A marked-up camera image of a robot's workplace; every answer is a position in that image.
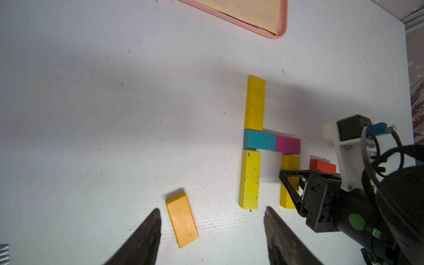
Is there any beige folded cloth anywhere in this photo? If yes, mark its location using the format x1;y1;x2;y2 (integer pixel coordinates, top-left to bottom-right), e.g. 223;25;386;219
196;0;288;36

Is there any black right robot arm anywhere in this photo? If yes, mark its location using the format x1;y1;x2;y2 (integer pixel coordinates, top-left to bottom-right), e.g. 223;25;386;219
296;170;424;265

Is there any teal small block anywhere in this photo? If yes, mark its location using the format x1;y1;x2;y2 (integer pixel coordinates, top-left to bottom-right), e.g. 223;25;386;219
243;129;277;151

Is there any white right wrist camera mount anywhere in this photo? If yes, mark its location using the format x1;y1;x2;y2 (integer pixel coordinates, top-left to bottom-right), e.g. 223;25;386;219
323;114;372;191

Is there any orange small block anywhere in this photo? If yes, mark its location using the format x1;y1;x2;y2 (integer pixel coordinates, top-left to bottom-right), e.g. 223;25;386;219
166;192;199;248

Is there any lime yellow block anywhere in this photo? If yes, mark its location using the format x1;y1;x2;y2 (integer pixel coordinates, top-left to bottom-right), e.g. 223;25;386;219
280;155;301;209

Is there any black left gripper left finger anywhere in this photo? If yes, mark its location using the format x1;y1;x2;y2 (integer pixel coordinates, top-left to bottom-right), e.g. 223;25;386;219
105;208;162;265

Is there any pink tray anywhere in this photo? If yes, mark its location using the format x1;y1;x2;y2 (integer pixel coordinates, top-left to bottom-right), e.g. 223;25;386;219
182;0;289;40

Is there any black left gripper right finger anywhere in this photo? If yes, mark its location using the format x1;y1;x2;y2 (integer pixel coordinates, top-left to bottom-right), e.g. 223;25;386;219
264;206;321;265

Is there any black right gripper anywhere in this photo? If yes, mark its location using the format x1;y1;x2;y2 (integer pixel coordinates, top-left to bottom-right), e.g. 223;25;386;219
279;170;348;233

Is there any yellow long block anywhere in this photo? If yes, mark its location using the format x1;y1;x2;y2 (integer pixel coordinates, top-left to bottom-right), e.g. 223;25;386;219
238;150;261;210

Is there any red small block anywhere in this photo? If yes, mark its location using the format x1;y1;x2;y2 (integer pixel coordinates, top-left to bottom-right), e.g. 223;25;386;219
310;159;337;174

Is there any magenta block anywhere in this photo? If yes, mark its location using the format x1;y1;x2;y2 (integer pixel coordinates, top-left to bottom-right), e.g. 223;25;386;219
276;135;301;155

